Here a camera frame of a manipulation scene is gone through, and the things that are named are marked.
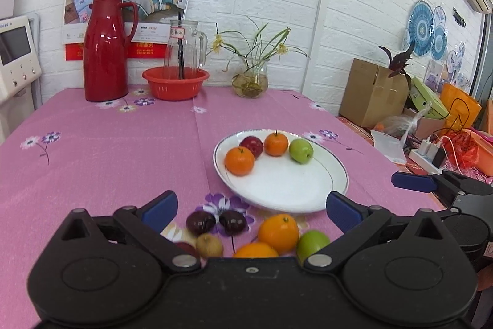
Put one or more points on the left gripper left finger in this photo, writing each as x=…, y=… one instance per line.
x=109, y=271

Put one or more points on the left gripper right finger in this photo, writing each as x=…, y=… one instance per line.
x=388, y=270

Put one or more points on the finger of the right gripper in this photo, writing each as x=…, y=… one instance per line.
x=408, y=181

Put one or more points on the dark red apple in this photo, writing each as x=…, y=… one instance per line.
x=188, y=248

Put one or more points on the green mango fruit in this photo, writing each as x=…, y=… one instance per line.
x=311, y=242

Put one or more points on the brown kiwi fruit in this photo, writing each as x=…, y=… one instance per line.
x=209, y=246

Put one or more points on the large orange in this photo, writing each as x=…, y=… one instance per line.
x=255, y=250
x=280, y=232

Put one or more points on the white power strip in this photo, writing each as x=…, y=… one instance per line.
x=429, y=156

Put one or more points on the green box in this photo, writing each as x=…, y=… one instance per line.
x=423, y=97

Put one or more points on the orange bag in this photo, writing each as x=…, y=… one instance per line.
x=463, y=109

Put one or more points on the cardboard box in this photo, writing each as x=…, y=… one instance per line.
x=371, y=95

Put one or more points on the pink floral tablecloth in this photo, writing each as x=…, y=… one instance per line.
x=72, y=153

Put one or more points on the dark purple leaf plant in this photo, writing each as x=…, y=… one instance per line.
x=399, y=62

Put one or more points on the small green apple on plate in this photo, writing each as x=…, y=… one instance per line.
x=301, y=150

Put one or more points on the white oval plate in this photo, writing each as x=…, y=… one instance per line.
x=280, y=183

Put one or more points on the small mandarin with stem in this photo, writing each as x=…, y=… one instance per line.
x=276, y=144

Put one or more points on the small red apple on plate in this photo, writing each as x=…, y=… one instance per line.
x=254, y=144

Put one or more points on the small mandarin on plate left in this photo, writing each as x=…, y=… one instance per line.
x=239, y=161

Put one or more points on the red thermos jug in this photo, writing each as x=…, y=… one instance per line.
x=111, y=28

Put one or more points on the glass vase with plant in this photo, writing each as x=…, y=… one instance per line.
x=253, y=51

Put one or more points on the red plastic basket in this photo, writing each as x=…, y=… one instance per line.
x=164, y=83

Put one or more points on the white touchscreen appliance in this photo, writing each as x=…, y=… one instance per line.
x=20, y=70

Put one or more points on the clear glass pitcher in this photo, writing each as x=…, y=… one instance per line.
x=185, y=51

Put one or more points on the blue decorative wall plates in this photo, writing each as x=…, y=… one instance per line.
x=426, y=29

